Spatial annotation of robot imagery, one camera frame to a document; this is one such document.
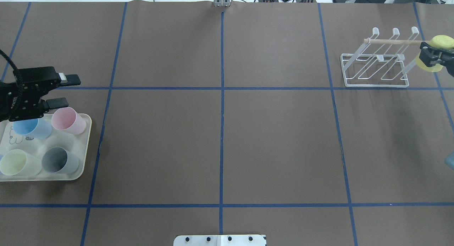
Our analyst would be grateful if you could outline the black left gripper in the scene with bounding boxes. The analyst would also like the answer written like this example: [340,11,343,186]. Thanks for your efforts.
[0,67,81,122]

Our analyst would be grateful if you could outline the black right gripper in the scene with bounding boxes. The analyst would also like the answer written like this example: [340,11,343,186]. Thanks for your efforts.
[419,41,454,76]

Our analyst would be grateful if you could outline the pink plastic cup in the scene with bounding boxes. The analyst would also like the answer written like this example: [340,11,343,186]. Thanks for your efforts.
[51,107,87,135]

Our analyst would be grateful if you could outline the light blue plastic cup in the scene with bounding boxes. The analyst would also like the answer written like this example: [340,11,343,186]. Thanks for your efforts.
[13,118,52,139]

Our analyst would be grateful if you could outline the grey plastic cup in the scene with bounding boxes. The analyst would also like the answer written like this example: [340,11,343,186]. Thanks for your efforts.
[41,147,79,174]

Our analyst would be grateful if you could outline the pale yellow plastic cup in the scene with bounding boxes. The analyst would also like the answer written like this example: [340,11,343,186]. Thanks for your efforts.
[0,149,42,177]

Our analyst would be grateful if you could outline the cream plastic tray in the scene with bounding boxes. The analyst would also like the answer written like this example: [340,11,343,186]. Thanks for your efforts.
[0,113,92,182]

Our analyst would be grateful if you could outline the white wire cup rack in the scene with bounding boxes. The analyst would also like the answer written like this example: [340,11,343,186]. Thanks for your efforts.
[339,26,421,88]

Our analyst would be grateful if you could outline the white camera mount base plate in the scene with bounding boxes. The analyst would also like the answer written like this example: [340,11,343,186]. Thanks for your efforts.
[173,234,267,246]

